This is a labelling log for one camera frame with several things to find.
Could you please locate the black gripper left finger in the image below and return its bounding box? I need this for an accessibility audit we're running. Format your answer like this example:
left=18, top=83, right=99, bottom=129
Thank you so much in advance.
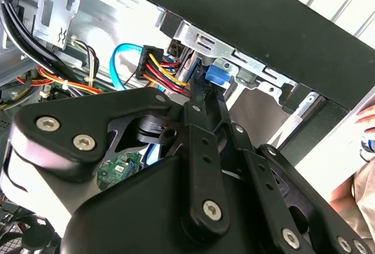
left=8, top=63, right=232, bottom=243

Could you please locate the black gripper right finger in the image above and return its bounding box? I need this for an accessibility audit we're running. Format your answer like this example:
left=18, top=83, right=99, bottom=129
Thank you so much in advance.
left=204, top=87, right=373, bottom=254

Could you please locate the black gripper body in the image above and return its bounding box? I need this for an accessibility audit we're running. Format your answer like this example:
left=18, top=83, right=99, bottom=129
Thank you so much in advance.
left=60, top=153, right=332, bottom=254

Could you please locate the power wire with black connector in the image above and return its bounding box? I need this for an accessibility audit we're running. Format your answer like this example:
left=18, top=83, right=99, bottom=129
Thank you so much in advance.
left=125, top=44, right=191, bottom=95

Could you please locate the hard disk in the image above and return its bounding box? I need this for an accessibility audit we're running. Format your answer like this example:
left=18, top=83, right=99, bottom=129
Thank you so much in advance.
left=175, top=47, right=235, bottom=91

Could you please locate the person's bare hand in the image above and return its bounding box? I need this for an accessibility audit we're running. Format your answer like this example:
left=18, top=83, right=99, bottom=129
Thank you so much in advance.
left=356, top=106, right=375, bottom=133

